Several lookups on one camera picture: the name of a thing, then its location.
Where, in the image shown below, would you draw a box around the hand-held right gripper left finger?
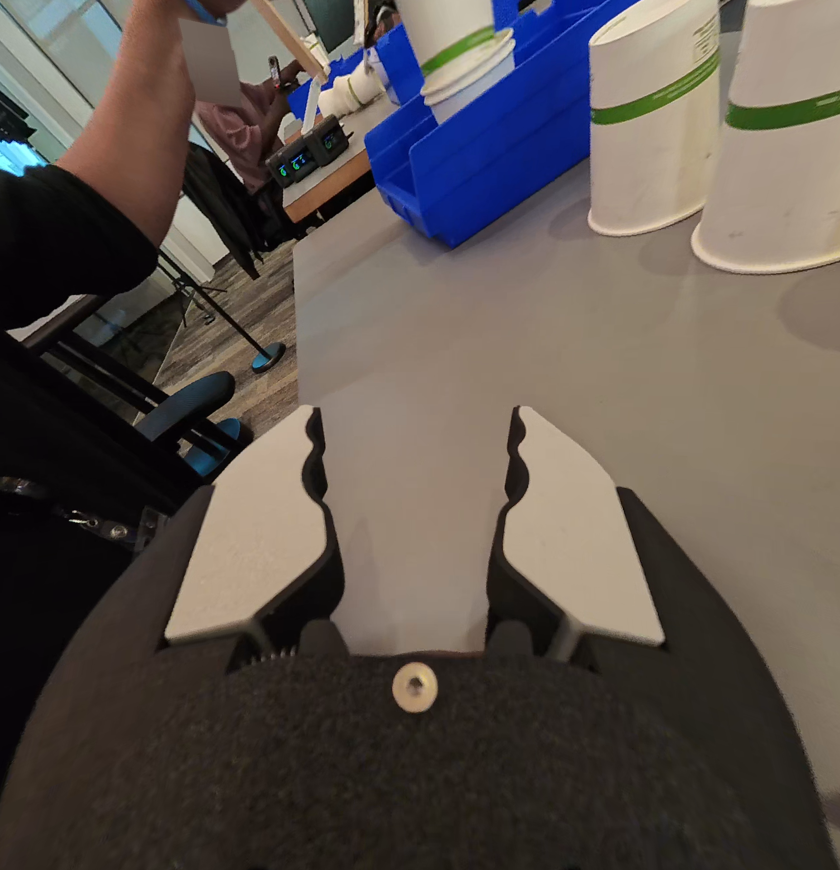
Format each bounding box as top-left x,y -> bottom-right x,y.
164,406 -> 345,659

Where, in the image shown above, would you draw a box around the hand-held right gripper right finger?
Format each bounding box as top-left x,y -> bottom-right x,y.
487,406 -> 666,660

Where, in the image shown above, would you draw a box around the white paper cup green band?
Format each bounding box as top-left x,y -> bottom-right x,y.
589,0 -> 723,237
692,0 -> 840,274

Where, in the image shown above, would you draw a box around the blue plastic bin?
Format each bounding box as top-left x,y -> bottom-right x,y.
376,24 -> 428,106
287,58 -> 367,116
364,0 -> 642,249

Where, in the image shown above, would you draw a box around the stack of white paper cups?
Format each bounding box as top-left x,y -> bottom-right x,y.
396,0 -> 517,126

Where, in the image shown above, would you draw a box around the person's left forearm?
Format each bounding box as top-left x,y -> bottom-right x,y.
0,0 -> 247,334

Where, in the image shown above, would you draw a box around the lying white paper cups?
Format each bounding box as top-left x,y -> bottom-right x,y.
318,64 -> 387,116

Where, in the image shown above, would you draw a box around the black chair armrest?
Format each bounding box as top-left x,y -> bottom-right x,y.
133,370 -> 244,477

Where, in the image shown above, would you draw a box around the black stanchion pole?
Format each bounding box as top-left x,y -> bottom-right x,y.
155,248 -> 288,375

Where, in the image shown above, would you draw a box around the black jacket on chair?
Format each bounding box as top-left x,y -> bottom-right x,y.
181,144 -> 268,281

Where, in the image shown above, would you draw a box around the wooden display board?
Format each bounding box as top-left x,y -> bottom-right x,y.
253,0 -> 333,82

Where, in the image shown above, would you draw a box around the black lanyard strap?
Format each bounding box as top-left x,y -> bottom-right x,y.
0,472 -> 169,551

